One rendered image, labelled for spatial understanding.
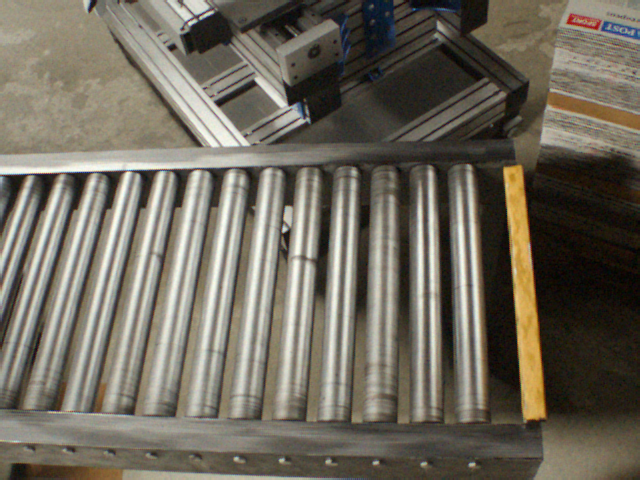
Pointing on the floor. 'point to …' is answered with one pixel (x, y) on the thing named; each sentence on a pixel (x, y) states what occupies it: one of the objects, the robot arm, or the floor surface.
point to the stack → (592, 141)
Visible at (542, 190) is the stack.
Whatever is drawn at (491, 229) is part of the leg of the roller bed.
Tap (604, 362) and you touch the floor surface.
